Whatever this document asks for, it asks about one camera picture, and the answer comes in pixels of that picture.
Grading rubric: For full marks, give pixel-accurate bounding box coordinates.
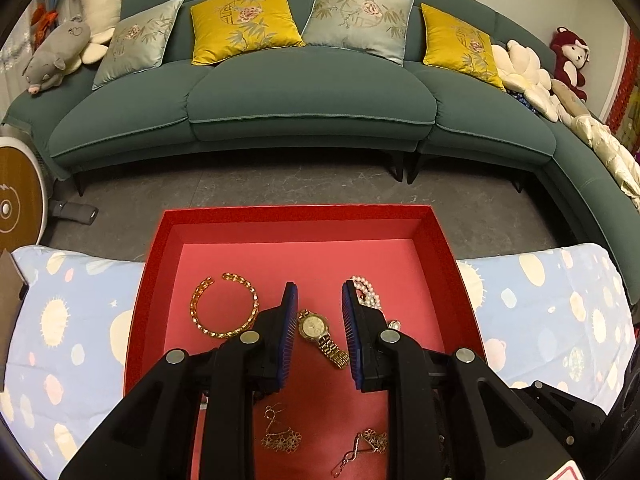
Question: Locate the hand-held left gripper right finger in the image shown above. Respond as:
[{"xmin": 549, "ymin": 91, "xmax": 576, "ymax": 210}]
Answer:
[{"xmin": 341, "ymin": 280, "xmax": 573, "ymax": 480}]

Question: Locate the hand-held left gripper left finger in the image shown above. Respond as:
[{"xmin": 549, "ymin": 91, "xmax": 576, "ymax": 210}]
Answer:
[{"xmin": 59, "ymin": 281, "xmax": 299, "ymax": 480}]

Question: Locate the gold wrist watch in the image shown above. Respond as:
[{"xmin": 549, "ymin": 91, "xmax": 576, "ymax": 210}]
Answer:
[{"xmin": 298, "ymin": 310, "xmax": 351, "ymax": 371}]

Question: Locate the pearl bracelet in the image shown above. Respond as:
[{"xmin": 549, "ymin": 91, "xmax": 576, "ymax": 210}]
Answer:
[{"xmin": 350, "ymin": 275, "xmax": 385, "ymax": 311}]

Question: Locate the red cardboard box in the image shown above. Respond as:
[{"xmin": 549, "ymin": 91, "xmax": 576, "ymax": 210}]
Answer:
[{"xmin": 122, "ymin": 203, "xmax": 487, "ymax": 480}]

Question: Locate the gold chain bracelet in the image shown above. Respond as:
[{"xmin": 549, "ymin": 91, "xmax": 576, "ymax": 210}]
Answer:
[{"xmin": 189, "ymin": 271, "xmax": 261, "ymax": 341}]

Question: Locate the gold flower earring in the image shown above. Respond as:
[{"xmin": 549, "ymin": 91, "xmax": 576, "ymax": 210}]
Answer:
[{"xmin": 261, "ymin": 404, "xmax": 304, "ymax": 453}]

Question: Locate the blue planet print tablecloth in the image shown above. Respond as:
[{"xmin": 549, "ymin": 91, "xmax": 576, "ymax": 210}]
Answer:
[{"xmin": 0, "ymin": 242, "xmax": 633, "ymax": 480}]

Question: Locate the green fabric sofa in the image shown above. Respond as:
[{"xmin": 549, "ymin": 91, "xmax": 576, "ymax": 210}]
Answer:
[{"xmin": 0, "ymin": 0, "xmax": 640, "ymax": 306}]

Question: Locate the grey floor adapter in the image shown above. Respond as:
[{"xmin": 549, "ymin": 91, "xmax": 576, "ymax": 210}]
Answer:
[{"xmin": 52, "ymin": 201, "xmax": 98, "ymax": 226}]

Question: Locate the cream quilted blanket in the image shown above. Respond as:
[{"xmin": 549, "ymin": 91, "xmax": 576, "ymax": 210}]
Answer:
[{"xmin": 557, "ymin": 110, "xmax": 640, "ymax": 211}]

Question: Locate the brown notebook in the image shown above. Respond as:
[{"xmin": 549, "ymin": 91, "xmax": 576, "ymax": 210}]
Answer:
[{"xmin": 0, "ymin": 249, "xmax": 28, "ymax": 391}]

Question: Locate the blue patterned cloth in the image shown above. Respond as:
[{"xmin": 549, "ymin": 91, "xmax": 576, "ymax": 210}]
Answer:
[{"xmin": 505, "ymin": 89, "xmax": 533, "ymax": 111}]

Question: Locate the round white wooden-faced appliance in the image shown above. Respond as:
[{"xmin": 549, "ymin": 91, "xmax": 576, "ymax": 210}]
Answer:
[{"xmin": 0, "ymin": 125, "xmax": 51, "ymax": 251}]

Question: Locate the yellow embroidered cushion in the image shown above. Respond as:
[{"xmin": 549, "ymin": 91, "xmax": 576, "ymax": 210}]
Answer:
[
  {"xmin": 421, "ymin": 3, "xmax": 507, "ymax": 92},
  {"xmin": 190, "ymin": 0, "xmax": 306, "ymax": 66}
]

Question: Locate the white flower plush cushion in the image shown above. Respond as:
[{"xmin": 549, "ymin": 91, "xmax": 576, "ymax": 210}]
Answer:
[{"xmin": 491, "ymin": 39, "xmax": 561, "ymax": 122}]

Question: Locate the grey embroidered cushion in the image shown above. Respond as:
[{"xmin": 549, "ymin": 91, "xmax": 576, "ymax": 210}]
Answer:
[
  {"xmin": 92, "ymin": 0, "xmax": 186, "ymax": 92},
  {"xmin": 301, "ymin": 0, "xmax": 415, "ymax": 67}
]

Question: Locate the beige plush cushion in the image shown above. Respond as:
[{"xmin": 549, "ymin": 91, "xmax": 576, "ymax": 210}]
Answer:
[{"xmin": 551, "ymin": 80, "xmax": 590, "ymax": 116}]

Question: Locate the red monkey plush toy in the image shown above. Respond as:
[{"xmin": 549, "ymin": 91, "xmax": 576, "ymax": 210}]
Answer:
[{"xmin": 550, "ymin": 26, "xmax": 591, "ymax": 102}]

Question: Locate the grey pig plush toy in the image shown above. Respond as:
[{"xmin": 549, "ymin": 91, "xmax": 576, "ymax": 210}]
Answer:
[{"xmin": 22, "ymin": 19, "xmax": 93, "ymax": 96}]

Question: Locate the white plush toy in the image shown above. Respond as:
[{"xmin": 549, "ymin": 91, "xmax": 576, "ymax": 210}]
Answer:
[{"xmin": 67, "ymin": 0, "xmax": 123, "ymax": 66}]

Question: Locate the red curtain tie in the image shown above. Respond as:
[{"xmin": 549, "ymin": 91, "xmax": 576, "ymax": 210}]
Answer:
[{"xmin": 31, "ymin": 4, "xmax": 60, "ymax": 36}]

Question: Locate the red hanging wall decoration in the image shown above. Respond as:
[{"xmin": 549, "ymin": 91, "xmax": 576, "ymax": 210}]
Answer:
[{"xmin": 607, "ymin": 40, "xmax": 640, "ymax": 156}]

